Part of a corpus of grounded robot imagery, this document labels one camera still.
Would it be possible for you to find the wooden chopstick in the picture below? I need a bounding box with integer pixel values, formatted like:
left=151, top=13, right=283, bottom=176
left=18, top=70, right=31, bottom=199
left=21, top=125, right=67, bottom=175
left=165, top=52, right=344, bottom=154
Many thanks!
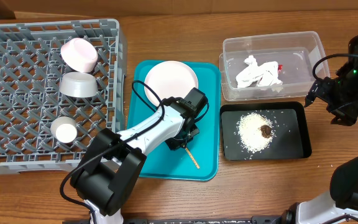
left=185, top=147, right=200, bottom=169

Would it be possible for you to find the large white plate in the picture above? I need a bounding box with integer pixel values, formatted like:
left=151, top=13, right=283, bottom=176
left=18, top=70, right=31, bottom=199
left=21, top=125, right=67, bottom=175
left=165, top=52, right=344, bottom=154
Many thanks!
left=144, top=61, right=199, bottom=100

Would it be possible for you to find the white rice pile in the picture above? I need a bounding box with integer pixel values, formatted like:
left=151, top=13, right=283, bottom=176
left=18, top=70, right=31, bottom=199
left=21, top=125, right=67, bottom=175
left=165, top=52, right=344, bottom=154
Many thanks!
left=236, top=112, right=276, bottom=154

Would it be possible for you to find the brown food scrap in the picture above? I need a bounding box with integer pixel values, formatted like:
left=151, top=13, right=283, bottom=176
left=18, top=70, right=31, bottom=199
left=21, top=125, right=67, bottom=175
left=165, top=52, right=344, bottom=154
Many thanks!
left=259, top=124, right=272, bottom=139

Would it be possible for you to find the white napkin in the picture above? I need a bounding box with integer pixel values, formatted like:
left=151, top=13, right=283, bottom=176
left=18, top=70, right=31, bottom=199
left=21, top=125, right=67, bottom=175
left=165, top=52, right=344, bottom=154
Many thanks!
left=236, top=55, right=283, bottom=88

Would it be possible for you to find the grey bowl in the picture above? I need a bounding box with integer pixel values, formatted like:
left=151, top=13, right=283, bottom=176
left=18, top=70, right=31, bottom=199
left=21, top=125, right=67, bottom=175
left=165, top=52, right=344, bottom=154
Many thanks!
left=59, top=72, right=98, bottom=98

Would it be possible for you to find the white cup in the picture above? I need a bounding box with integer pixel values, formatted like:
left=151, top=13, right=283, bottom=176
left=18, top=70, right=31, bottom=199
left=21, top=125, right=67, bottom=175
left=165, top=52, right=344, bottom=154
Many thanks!
left=50, top=116, right=78, bottom=143

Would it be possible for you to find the pink bowl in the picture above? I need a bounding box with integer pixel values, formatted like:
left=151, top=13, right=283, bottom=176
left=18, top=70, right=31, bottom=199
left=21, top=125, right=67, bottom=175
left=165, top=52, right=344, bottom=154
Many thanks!
left=61, top=38, right=98, bottom=73

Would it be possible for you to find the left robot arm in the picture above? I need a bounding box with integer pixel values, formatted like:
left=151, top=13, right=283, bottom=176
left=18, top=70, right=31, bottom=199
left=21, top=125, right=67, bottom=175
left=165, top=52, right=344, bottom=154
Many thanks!
left=67, top=88, right=209, bottom=223

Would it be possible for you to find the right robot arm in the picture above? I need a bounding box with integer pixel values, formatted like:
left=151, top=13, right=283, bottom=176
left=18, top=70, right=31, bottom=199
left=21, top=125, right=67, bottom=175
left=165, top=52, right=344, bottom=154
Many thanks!
left=276, top=35, right=358, bottom=223

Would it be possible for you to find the teal serving tray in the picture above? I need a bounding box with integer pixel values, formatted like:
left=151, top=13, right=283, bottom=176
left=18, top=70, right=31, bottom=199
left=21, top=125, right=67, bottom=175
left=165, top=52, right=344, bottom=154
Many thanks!
left=127, top=60, right=221, bottom=181

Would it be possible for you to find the black plastic tray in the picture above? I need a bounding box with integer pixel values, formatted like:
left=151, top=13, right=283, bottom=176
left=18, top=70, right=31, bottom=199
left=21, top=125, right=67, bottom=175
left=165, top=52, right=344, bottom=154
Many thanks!
left=220, top=101, right=312, bottom=161

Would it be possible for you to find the clear plastic bin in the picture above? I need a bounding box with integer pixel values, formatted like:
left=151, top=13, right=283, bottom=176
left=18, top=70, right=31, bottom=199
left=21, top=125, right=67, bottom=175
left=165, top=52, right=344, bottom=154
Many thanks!
left=219, top=31, right=326, bottom=101

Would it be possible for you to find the grey plastic dish rack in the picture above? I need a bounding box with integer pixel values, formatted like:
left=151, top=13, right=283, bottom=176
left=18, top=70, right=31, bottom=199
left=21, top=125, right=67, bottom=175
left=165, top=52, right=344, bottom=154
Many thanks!
left=0, top=19, right=127, bottom=174

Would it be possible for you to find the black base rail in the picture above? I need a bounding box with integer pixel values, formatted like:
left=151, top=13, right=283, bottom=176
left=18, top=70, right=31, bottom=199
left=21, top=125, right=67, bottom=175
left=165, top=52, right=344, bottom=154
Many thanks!
left=62, top=211, right=340, bottom=224

